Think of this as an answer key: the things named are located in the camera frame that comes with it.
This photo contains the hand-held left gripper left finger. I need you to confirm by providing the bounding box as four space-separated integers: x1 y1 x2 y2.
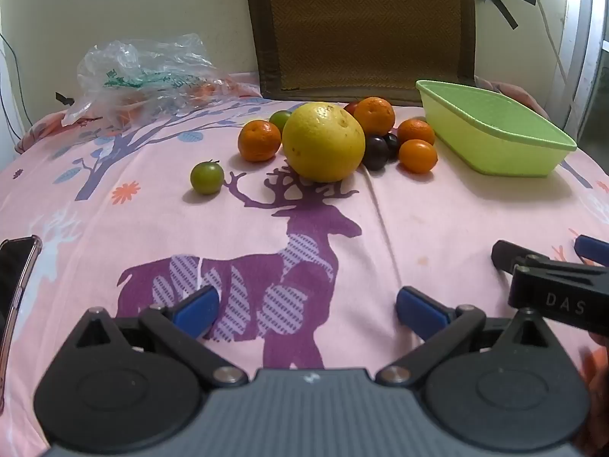
63 286 249 388

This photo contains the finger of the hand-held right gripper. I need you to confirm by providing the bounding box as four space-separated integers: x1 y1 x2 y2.
573 235 609 267
491 240 609 279

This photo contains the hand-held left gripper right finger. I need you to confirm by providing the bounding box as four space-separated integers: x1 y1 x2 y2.
376 286 570 388

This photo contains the green plastic basket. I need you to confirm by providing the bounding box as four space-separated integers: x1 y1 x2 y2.
415 79 578 178

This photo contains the smooth bright small orange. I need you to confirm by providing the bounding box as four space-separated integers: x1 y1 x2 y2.
398 139 438 174

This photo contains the medium dimpled orange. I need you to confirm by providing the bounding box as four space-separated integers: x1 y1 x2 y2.
237 119 282 163

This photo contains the large yellow grapefruit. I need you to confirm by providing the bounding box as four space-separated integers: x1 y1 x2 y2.
282 102 367 184

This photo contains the large dimpled orange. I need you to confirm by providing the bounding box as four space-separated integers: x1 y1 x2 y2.
354 96 397 135

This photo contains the person's right hand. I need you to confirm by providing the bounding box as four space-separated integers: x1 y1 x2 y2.
578 332 609 455

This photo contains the pink printed bed sheet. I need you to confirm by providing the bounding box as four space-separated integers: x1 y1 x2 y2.
0 72 609 457

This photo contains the smartphone in clear case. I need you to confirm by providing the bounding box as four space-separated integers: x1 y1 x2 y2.
0 235 43 412

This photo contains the clear plastic bag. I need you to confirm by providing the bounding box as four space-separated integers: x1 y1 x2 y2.
61 33 260 129

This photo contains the brown woven seat mat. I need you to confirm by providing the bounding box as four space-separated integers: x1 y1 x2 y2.
239 0 477 104

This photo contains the white window frame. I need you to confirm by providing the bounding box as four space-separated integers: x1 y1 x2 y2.
547 0 609 153

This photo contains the thin dark cable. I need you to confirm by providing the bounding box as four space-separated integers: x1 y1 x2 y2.
0 33 29 134

